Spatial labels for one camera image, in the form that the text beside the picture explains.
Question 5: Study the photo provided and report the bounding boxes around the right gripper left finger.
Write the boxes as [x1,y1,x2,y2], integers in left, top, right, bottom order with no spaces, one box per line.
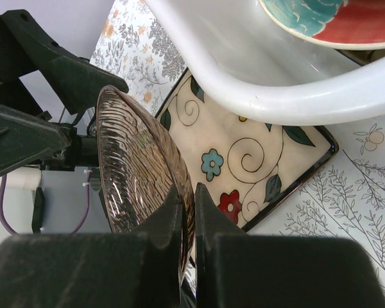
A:
[0,187,183,307]

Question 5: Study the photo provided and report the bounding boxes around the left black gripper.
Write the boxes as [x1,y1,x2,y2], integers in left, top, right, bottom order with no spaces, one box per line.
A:
[0,10,129,177]

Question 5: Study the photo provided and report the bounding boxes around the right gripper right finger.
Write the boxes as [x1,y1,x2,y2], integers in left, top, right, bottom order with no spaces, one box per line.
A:
[195,183,385,307]

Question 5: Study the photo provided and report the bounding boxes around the clear pink glass plate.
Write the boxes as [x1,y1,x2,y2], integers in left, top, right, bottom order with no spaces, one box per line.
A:
[96,85,195,278]

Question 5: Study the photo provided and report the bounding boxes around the square cream floral plate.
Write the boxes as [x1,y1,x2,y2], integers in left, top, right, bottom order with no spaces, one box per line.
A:
[157,71,339,231]

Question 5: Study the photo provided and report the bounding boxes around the red rimmed round plate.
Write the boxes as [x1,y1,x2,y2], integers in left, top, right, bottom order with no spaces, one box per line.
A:
[259,1,385,51]

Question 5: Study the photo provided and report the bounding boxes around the black square floral plate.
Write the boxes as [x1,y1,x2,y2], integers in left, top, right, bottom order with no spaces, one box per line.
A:
[338,49,385,66]

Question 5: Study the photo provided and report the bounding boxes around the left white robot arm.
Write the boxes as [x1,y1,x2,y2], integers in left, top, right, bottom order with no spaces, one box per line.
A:
[0,10,128,190]

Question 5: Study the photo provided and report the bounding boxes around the white plastic bin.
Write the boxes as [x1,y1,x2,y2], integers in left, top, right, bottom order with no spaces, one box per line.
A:
[148,1,385,126]

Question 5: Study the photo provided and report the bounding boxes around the floral table mat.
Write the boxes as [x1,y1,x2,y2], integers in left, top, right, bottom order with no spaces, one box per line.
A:
[91,1,385,296]

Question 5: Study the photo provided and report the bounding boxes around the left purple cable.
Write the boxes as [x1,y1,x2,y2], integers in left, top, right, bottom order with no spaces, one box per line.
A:
[0,175,92,235]

